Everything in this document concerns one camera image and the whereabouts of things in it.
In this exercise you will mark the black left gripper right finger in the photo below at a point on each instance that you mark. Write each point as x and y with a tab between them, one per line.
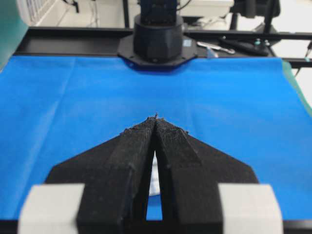
189	172

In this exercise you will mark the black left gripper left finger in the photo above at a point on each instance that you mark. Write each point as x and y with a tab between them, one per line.
116	175

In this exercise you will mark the white blue striped towel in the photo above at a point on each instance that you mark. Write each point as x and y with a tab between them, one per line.
154	183

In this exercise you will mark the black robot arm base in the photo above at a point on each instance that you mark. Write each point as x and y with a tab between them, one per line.
158	39

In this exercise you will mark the blue table cloth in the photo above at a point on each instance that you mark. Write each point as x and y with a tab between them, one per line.
53	108

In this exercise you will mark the silver metal tool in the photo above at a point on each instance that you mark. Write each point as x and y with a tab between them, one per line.
216	47

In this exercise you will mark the black tool with teal knobs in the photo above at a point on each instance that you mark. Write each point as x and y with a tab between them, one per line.
244	47

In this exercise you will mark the green backdrop sheet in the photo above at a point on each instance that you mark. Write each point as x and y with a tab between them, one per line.
12	29

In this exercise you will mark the black table frame rail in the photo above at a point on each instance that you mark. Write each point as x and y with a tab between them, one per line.
103	42

